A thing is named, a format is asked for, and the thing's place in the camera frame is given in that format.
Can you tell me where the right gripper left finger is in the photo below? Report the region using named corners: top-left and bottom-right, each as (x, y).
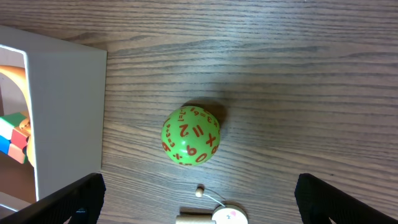
top-left (1, 173), bottom-right (106, 224)

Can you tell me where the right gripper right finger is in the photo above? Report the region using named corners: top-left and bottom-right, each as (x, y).
top-left (294, 173), bottom-right (397, 224)

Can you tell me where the colourful puzzle cube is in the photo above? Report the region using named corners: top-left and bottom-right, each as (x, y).
top-left (1, 112), bottom-right (30, 164)

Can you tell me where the green number ball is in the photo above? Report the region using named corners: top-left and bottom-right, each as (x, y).
top-left (161, 106), bottom-right (221, 166)

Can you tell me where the white cardboard box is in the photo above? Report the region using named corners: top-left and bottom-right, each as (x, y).
top-left (1, 26), bottom-right (107, 200)

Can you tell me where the small wooden rattle drum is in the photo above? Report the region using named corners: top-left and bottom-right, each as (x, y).
top-left (175, 185), bottom-right (249, 224)

